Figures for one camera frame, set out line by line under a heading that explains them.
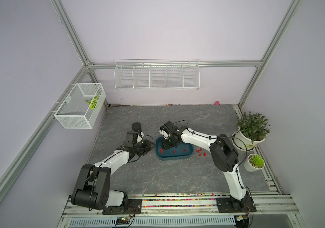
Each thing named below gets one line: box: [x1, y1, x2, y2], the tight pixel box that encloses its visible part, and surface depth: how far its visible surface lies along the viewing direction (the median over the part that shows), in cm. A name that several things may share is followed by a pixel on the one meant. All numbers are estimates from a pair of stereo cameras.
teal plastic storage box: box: [155, 136, 194, 161], surface depth 95 cm
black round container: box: [131, 122, 142, 131], surface depth 104 cm
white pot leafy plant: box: [236, 111, 272, 151], surface depth 86 cm
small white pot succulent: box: [243, 153, 266, 173], surface depth 82 cm
